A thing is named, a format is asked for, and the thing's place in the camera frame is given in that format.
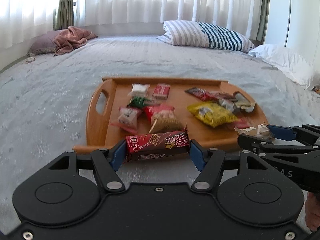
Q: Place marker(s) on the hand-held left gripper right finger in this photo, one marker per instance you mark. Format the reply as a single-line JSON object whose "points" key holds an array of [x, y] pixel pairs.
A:
{"points": [[198, 156]]}

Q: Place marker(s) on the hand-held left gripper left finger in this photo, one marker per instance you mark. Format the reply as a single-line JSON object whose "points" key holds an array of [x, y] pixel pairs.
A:
{"points": [[118, 155]]}

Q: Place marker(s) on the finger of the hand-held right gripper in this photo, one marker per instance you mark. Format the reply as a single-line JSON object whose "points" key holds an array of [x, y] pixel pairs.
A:
{"points": [[281, 132], [252, 141]]}

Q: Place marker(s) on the beige nougat packet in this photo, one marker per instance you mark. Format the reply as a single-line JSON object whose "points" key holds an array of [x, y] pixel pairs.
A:
{"points": [[253, 130]]}

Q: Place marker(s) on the red square packet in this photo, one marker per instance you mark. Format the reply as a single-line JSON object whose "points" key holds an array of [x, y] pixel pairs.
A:
{"points": [[242, 124]]}

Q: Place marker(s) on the wooden tray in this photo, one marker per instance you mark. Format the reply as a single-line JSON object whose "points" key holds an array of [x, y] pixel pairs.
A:
{"points": [[207, 132]]}

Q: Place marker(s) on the gold snack packet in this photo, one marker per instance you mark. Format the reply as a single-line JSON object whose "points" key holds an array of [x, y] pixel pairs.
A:
{"points": [[243, 103]]}

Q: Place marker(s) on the red white snack packet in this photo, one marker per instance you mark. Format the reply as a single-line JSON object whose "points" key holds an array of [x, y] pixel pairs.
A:
{"points": [[127, 117]]}

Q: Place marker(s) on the dark red wafer packet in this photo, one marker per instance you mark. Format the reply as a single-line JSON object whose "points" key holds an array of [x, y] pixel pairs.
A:
{"points": [[157, 142]]}

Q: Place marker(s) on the yellow snack packet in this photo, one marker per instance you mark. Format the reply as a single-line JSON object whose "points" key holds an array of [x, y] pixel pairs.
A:
{"points": [[212, 113]]}

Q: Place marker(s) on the red gold nut packet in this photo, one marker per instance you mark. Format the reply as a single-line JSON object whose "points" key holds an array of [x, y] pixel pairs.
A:
{"points": [[162, 118]]}

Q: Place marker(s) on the brown peanut packet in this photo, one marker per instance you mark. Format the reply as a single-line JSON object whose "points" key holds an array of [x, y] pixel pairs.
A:
{"points": [[225, 97]]}

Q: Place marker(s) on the green pea snack packet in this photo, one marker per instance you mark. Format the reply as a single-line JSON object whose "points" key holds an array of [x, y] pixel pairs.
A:
{"points": [[138, 101]]}

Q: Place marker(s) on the red biscuit packet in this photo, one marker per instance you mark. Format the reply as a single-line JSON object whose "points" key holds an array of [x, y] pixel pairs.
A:
{"points": [[161, 91]]}

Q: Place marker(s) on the person's right hand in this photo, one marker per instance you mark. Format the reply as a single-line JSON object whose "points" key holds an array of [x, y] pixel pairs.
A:
{"points": [[313, 212]]}

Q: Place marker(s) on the white pillow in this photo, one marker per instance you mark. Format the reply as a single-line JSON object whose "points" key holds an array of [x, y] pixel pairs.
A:
{"points": [[282, 57]]}

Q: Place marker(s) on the light blue snowflake bedspread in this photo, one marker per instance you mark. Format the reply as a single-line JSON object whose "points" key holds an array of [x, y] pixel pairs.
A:
{"points": [[75, 85]]}

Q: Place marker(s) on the striped pillow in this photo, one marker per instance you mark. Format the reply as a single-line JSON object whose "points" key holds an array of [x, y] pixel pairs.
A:
{"points": [[200, 33]]}

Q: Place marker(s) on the green curtain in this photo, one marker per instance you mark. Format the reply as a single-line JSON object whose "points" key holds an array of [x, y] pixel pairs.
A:
{"points": [[65, 2], [263, 10]]}

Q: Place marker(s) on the pink cloth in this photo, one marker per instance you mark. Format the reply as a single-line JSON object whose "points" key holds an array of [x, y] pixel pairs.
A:
{"points": [[72, 38]]}

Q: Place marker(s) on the small white object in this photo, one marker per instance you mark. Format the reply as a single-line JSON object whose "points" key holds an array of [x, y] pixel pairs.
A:
{"points": [[30, 60]]}

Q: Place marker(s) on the mauve pillow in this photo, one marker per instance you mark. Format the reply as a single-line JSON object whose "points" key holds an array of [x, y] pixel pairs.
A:
{"points": [[45, 42]]}

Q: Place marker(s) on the white sheer curtain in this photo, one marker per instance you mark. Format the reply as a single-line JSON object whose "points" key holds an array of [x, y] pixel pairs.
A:
{"points": [[25, 10], [162, 0]]}

